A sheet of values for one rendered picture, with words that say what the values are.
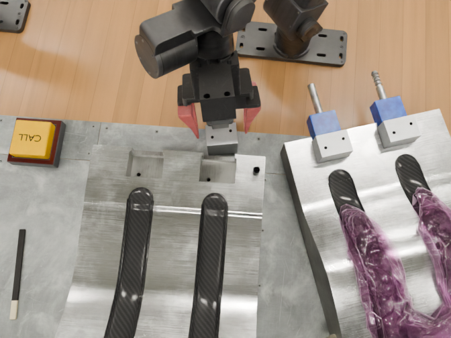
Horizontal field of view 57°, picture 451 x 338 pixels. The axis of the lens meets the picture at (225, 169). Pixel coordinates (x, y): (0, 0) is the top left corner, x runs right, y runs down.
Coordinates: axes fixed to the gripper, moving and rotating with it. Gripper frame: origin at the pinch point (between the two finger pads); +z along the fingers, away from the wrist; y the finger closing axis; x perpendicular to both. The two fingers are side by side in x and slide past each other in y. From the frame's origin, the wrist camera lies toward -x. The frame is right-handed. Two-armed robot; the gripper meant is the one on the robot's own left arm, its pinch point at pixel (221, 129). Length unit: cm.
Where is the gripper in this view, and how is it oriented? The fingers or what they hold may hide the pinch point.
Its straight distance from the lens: 68.4
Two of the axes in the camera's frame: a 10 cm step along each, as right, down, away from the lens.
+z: 0.7, 6.9, 7.2
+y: 10.0, -1.0, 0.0
